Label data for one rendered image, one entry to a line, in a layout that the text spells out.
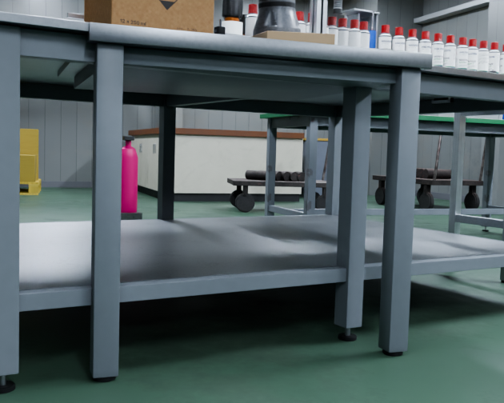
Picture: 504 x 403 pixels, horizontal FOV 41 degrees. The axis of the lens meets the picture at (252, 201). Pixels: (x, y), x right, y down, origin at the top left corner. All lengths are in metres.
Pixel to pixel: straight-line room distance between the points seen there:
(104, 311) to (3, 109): 0.51
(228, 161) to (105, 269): 5.73
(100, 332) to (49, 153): 7.62
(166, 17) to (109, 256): 0.68
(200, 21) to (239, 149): 5.42
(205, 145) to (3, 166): 5.73
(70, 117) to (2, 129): 7.68
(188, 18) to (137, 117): 7.44
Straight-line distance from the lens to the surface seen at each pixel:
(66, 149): 9.22
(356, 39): 2.77
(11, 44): 1.58
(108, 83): 1.60
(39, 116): 9.21
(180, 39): 1.63
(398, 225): 1.89
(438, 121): 4.32
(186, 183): 7.17
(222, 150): 7.27
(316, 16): 2.50
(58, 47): 1.61
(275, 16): 2.14
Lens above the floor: 0.56
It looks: 4 degrees down
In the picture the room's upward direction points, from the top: 2 degrees clockwise
